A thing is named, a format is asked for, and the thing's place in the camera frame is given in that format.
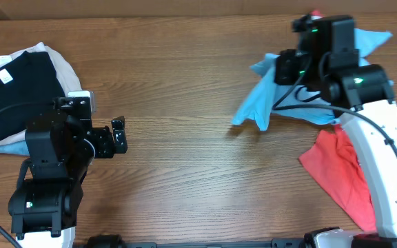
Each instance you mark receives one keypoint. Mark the folded black shirt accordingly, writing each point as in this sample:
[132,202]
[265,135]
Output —
[31,77]

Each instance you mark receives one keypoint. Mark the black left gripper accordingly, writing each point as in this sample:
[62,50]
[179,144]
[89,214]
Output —
[107,148]

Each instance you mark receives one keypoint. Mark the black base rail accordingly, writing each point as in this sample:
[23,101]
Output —
[116,241]

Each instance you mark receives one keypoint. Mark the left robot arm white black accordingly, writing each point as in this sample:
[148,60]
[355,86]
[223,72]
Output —
[61,147]

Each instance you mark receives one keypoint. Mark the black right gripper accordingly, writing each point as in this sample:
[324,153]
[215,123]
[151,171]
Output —
[282,63]

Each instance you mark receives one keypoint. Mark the light blue printed t-shirt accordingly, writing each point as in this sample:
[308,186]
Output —
[258,104]

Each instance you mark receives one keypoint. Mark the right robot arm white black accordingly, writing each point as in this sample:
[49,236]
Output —
[326,61]

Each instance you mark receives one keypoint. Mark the red printed t-shirt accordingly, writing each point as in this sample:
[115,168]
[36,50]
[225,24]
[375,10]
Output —
[332,162]

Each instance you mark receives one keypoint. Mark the folded beige shirt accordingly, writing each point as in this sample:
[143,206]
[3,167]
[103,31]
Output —
[65,75]

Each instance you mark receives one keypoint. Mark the cardboard back panel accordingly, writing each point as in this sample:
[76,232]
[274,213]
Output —
[75,9]

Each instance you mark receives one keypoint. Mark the folded light blue denim garment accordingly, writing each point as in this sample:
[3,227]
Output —
[18,148]

